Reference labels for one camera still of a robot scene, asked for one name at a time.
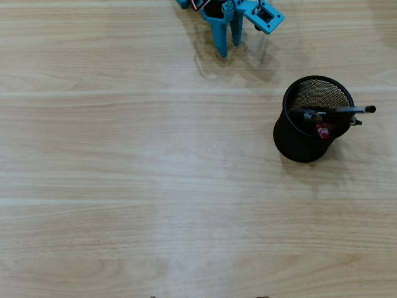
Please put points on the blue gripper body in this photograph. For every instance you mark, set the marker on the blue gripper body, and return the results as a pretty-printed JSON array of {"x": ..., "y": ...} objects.
[{"x": 216, "y": 22}]

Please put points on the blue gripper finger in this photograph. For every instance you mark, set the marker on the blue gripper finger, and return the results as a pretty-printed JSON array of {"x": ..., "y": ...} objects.
[
  {"x": 221, "y": 37},
  {"x": 236, "y": 31}
]

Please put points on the black retractable pen with label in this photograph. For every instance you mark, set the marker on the black retractable pen with label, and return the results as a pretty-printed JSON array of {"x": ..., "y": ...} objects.
[{"x": 310, "y": 116}]

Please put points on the red retractable pen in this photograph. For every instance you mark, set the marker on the red retractable pen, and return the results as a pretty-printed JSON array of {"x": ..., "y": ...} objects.
[{"x": 322, "y": 132}]

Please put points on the black capped clear gel pen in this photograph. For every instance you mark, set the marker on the black capped clear gel pen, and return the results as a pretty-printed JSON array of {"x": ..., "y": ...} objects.
[{"x": 369, "y": 109}]

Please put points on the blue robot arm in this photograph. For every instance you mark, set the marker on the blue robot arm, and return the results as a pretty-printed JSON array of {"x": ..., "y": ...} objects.
[{"x": 183, "y": 3}]

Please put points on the black mesh pen holder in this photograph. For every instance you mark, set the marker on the black mesh pen holder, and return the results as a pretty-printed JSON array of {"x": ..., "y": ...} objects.
[{"x": 294, "y": 146}]

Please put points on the blue wrist camera module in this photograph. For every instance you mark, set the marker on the blue wrist camera module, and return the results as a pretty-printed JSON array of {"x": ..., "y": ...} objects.
[{"x": 273, "y": 23}]

